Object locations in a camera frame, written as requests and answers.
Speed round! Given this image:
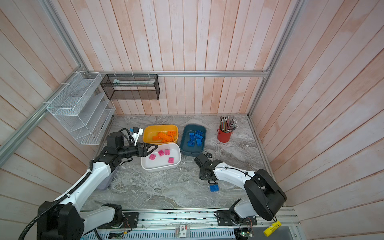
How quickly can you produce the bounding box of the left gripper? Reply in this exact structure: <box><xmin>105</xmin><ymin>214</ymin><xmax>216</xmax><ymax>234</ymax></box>
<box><xmin>118</xmin><ymin>141</ymin><xmax>158</xmax><ymax>159</ymax></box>

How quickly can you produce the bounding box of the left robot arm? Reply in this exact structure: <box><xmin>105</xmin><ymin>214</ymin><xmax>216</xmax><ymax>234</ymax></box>
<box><xmin>19</xmin><ymin>127</ymin><xmax>158</xmax><ymax>240</ymax></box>

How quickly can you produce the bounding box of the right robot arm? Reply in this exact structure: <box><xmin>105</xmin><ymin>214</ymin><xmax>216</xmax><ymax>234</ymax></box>
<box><xmin>194</xmin><ymin>154</ymin><xmax>287</xmax><ymax>226</ymax></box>

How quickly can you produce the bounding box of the light pink lego brick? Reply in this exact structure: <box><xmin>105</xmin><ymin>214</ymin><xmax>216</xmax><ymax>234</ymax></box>
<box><xmin>149</xmin><ymin>154</ymin><xmax>156</xmax><ymax>161</ymax></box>

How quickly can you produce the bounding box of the yellow plastic bin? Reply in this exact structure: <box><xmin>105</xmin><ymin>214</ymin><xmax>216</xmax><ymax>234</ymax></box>
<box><xmin>143</xmin><ymin>125</ymin><xmax>179</xmax><ymax>145</ymax></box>

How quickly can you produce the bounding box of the long orange lego plate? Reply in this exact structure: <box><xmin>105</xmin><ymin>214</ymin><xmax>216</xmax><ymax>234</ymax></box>
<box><xmin>157</xmin><ymin>132</ymin><xmax>174</xmax><ymax>143</ymax></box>

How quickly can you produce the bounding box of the white plastic bin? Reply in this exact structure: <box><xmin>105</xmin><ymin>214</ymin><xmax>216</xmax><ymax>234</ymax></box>
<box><xmin>141</xmin><ymin>143</ymin><xmax>181</xmax><ymax>172</ymax></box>

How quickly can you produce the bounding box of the teal plastic bin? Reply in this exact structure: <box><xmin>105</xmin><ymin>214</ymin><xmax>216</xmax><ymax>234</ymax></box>
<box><xmin>180</xmin><ymin>124</ymin><xmax>206</xmax><ymax>157</ymax></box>

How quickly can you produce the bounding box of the blue lego brick upright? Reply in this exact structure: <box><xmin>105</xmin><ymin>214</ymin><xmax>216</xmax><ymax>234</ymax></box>
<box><xmin>189</xmin><ymin>133</ymin><xmax>195</xmax><ymax>141</ymax></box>

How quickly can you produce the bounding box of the red pencil cup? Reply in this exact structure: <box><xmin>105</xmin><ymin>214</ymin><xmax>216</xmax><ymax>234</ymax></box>
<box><xmin>217</xmin><ymin>129</ymin><xmax>232</xmax><ymax>143</ymax></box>

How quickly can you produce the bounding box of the bundle of coloured pencils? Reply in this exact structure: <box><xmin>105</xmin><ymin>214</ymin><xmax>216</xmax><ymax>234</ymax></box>
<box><xmin>219</xmin><ymin>115</ymin><xmax>238</xmax><ymax>133</ymax></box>

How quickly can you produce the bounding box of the yellow marker tube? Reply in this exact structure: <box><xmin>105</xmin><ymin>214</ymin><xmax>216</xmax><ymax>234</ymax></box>
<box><xmin>264</xmin><ymin>221</ymin><xmax>282</xmax><ymax>237</ymax></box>

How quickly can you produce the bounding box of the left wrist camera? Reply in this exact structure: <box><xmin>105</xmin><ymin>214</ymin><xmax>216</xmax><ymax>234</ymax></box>
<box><xmin>128</xmin><ymin>127</ymin><xmax>144</xmax><ymax>146</ymax></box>

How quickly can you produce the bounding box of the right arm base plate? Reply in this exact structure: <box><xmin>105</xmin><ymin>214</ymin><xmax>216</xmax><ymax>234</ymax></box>
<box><xmin>214</xmin><ymin>210</ymin><xmax>257</xmax><ymax>226</ymax></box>

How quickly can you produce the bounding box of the black mesh wall basket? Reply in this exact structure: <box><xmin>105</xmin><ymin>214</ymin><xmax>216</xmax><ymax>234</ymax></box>
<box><xmin>101</xmin><ymin>73</ymin><xmax>161</xmax><ymax>101</ymax></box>

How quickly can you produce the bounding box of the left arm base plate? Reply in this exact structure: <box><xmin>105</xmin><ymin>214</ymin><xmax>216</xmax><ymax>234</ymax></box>
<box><xmin>113</xmin><ymin>212</ymin><xmax>139</xmax><ymax>230</ymax></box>

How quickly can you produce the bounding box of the white wire mesh shelf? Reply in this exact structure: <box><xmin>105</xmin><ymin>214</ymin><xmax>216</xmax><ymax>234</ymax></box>
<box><xmin>47</xmin><ymin>72</ymin><xmax>116</xmax><ymax>145</ymax></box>

